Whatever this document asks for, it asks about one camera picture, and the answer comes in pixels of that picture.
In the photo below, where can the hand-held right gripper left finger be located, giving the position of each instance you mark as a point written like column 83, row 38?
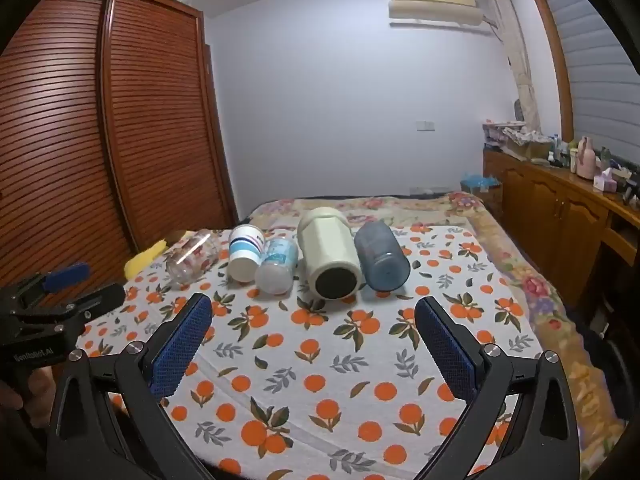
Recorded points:
column 181, row 347

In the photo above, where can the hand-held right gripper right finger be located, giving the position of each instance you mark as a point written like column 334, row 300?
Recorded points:
column 446, row 352

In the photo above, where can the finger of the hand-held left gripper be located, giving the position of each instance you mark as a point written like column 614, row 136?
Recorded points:
column 97, row 297
column 66, row 274

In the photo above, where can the clear printed glass cup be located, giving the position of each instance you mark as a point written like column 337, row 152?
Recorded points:
column 192, row 260

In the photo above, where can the white blue-striped paper cup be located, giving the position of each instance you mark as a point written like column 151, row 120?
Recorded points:
column 245, row 256

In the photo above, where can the blue translucent plastic cup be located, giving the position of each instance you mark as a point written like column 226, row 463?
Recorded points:
column 381, row 257

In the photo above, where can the clear blue-label plastic cup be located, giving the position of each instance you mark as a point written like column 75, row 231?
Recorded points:
column 277, row 266

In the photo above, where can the large cream insulated cup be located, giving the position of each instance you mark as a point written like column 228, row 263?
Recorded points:
column 327, row 255

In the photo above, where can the person's left hand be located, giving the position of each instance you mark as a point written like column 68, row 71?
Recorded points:
column 37, row 390

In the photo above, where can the yellow cloth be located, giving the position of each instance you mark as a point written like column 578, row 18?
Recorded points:
column 145, row 258

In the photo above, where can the floral bedspread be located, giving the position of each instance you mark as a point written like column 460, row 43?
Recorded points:
column 520, row 270

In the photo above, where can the orange-fruit printed blanket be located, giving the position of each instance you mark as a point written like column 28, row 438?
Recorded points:
column 320, row 385

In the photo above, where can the brown slatted wooden wardrobe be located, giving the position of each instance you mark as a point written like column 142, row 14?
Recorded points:
column 75, row 135

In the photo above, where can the blue plastic bag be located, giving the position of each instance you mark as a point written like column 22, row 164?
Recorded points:
column 479, row 184

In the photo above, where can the wooden sideboard cabinet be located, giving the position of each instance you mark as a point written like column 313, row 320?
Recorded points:
column 555, row 210

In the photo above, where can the floral storage box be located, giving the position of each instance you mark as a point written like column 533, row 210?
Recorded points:
column 493, row 136

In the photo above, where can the cardboard box with cloth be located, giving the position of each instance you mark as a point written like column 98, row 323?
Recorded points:
column 525, row 142

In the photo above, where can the green bottle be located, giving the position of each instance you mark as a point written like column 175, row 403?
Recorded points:
column 572, row 157

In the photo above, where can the pink tissue box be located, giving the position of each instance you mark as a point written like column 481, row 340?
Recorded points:
column 605, row 181

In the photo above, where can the pink bottle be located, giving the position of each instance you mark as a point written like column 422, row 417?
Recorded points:
column 585, row 160

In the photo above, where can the beige curtain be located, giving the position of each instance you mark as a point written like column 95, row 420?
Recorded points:
column 522, row 70

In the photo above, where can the grey window blinds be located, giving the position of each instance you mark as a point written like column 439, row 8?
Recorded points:
column 595, row 75

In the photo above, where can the white wall switch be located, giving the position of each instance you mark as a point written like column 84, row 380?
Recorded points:
column 425, row 126

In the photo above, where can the white wall air conditioner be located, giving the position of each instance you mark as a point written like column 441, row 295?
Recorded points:
column 432, row 2

